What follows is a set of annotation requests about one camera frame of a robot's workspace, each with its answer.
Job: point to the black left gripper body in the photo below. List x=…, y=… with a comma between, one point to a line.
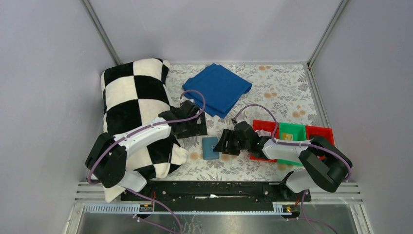
x=196, y=126

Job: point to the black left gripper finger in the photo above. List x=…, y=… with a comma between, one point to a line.
x=201, y=121
x=193, y=131

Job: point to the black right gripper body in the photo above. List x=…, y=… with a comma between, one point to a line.
x=230, y=142

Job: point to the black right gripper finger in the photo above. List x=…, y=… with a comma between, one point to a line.
x=224, y=142
x=232, y=143

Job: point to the blue leather card holder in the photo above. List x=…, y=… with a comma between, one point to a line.
x=208, y=145

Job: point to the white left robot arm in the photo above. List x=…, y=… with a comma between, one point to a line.
x=108, y=157

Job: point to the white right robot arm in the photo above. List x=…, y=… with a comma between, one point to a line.
x=325, y=166

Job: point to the gold card in green bin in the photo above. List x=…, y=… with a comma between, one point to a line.
x=287, y=136

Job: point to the folded blue cloth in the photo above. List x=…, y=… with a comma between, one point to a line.
x=221, y=88

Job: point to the green bin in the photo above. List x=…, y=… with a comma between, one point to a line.
x=291, y=132

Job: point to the floral table mat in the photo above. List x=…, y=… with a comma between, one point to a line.
x=279, y=91

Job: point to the red bin right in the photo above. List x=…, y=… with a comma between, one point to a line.
x=313, y=131

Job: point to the black white checkered pillow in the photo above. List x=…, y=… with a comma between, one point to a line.
x=134, y=94

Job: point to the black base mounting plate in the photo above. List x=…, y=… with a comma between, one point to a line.
x=213, y=196

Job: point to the white slotted cable duct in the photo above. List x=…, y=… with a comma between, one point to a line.
x=146, y=209

